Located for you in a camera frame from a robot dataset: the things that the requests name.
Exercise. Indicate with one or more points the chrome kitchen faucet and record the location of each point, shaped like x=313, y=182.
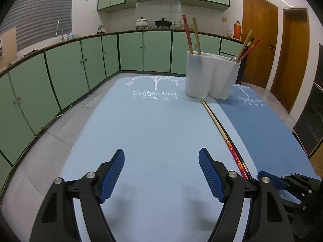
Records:
x=60, y=30

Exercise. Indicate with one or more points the red chopstick left compartment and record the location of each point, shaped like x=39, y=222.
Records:
x=188, y=34

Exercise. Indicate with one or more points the black chopstick in holder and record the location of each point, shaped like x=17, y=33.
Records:
x=246, y=48

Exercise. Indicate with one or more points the grey window blind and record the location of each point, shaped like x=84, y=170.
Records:
x=36, y=20

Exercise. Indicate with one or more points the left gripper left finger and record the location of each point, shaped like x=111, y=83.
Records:
x=108, y=174

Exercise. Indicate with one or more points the cardboard box on counter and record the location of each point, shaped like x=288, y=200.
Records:
x=8, y=47

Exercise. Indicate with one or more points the white cooking pot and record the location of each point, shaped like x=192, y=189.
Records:
x=142, y=23

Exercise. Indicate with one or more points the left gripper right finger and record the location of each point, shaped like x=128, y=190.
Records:
x=214, y=172

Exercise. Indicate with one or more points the black chopstick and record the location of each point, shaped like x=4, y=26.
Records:
x=227, y=133
x=246, y=48

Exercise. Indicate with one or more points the orange thermos flask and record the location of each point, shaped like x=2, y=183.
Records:
x=238, y=30

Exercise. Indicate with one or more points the green lower kitchen cabinets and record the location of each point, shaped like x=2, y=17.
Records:
x=39, y=86

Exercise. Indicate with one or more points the wooden chopstick left compartment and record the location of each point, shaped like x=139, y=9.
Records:
x=196, y=32

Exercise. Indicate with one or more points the red orange chopstick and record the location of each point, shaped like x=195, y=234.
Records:
x=224, y=136

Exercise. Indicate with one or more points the black wok pan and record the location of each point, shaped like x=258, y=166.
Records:
x=163, y=23

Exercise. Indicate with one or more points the dark blue table mat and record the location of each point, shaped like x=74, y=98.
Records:
x=268, y=140

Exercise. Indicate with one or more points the black appliance at right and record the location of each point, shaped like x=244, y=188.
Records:
x=308, y=129

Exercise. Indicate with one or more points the red chopstick in holder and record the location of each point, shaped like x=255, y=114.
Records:
x=251, y=47

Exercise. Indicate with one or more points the plain bamboo chopstick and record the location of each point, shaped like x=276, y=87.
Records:
x=244, y=45

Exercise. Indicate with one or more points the light blue table mat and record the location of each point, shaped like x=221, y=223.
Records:
x=161, y=193

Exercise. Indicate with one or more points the white utensil holder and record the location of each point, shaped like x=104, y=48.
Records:
x=210, y=75

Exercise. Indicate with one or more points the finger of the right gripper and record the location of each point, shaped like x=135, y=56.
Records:
x=277, y=182
x=300, y=184

